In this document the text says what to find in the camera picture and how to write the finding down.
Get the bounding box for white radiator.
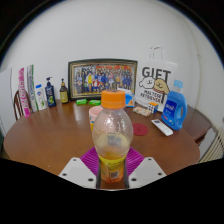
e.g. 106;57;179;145
199;128;224;164

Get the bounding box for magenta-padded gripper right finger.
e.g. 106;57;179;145
123;146;168;190

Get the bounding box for small patterned pouch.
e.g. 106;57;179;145
132;105;152;118

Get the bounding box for white printed tall tube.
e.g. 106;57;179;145
26;64;39;113

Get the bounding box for amber pump bottle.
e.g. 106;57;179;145
59;78;70;105

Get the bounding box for framed group photo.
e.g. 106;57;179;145
67;58;139;102

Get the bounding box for white remote control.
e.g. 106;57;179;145
150;118;174;137

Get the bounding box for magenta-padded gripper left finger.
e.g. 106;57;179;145
58;146;102;190

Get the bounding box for pink ceramic mug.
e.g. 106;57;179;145
88;105;104;133

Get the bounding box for blue detergent bottle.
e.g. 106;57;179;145
161;79;189;132

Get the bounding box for white shampoo bottle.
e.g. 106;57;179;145
34;83;48;112

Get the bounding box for pink printed tall tube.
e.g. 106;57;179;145
17;67;32;118

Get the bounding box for dark blue pump bottle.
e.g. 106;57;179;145
44;76;57;109

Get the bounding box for orange-capped juice bottle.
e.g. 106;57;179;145
91;89;135;184

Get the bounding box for brown wooden chair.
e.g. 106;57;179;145
13;89;27;122

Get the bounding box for flat round red coaster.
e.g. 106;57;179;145
131;122;150;137

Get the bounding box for colourful puzzle cube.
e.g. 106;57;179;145
147;101;159;115

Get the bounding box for white paper gift bag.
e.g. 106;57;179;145
134;45;178;113

